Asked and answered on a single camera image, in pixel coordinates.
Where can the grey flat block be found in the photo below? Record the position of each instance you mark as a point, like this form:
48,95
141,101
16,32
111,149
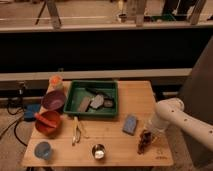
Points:
97,102

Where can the blue box on floor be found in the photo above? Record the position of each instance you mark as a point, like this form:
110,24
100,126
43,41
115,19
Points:
31,109

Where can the purple bowl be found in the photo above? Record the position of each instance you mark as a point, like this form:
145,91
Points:
53,100

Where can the orange carrot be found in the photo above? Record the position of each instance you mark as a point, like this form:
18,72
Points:
45,121

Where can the orange bowl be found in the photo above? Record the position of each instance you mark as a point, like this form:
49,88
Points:
52,116

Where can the blue cup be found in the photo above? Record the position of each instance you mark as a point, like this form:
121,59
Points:
43,150

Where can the dark red grape bunch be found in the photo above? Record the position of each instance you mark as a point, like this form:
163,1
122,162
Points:
145,141

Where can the blue sponge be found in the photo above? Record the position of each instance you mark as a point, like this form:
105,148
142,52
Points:
130,125

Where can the small metal cup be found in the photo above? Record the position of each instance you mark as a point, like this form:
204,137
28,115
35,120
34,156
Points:
98,151

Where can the brown flat block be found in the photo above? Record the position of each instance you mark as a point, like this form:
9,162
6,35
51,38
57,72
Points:
84,104

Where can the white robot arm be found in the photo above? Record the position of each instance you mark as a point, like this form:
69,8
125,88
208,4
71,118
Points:
171,111

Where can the green plastic tray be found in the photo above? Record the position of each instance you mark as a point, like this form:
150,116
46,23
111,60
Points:
77,92

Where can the black utensil in tray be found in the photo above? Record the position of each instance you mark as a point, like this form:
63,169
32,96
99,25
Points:
108,101

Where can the wooden tongs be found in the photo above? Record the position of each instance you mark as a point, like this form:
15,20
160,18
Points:
78,131

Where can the orange-lidded small cup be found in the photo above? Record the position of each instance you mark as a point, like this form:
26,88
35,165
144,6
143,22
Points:
56,82

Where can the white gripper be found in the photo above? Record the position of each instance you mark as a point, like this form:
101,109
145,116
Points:
155,137

